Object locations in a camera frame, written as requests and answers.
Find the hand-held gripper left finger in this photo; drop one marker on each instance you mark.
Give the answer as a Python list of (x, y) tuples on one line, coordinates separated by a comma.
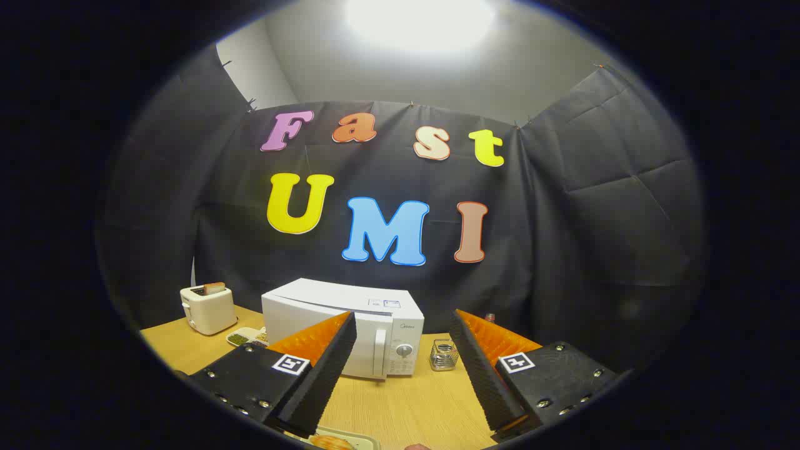
[(325, 375)]

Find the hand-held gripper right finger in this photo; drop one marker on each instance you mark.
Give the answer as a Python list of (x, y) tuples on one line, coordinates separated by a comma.
[(481, 375)]

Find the golden bread roll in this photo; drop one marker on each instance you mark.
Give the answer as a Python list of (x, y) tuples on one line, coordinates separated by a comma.
[(331, 443)]

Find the white microwave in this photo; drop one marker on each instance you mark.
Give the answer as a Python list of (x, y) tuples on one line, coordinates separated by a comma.
[(312, 300)]

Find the pale food tray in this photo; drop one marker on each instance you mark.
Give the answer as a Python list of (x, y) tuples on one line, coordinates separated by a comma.
[(365, 441)]

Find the divided tray of beans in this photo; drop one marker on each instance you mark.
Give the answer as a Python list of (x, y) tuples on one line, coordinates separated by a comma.
[(245, 337)]

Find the white toaster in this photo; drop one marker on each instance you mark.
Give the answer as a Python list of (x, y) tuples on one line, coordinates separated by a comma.
[(209, 312)]

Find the toast slice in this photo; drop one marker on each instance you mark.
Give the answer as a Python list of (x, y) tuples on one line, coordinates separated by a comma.
[(214, 288)]

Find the black backdrop cloth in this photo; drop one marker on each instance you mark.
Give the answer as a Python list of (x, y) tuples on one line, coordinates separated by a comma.
[(594, 219)]

